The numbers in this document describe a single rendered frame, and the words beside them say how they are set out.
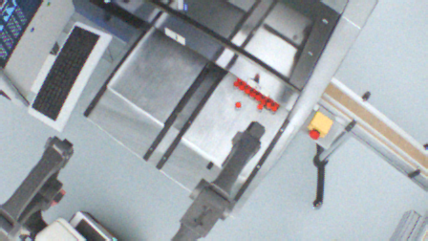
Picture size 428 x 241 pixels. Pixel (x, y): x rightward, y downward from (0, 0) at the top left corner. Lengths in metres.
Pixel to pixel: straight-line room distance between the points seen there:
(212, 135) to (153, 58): 0.36
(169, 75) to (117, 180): 0.97
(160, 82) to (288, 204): 1.12
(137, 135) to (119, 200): 0.91
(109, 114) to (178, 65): 0.31
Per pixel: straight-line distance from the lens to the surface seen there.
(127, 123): 2.08
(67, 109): 2.22
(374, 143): 2.11
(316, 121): 1.95
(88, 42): 2.28
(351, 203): 3.01
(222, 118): 2.07
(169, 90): 2.10
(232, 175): 1.54
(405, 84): 3.30
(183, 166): 2.03
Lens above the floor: 2.88
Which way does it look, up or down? 75 degrees down
